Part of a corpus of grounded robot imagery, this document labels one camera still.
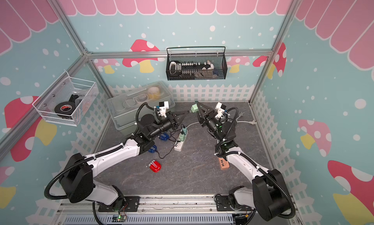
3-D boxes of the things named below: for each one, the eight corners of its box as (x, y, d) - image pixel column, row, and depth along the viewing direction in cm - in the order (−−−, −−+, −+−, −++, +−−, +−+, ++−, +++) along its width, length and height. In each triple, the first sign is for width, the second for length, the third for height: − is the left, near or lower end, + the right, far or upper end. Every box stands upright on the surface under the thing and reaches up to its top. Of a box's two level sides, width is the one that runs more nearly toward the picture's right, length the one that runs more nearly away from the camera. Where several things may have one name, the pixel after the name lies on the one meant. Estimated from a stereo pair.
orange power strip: (221, 170, 87) (222, 168, 85) (218, 160, 91) (219, 157, 89) (229, 169, 88) (230, 167, 85) (225, 158, 92) (226, 156, 89)
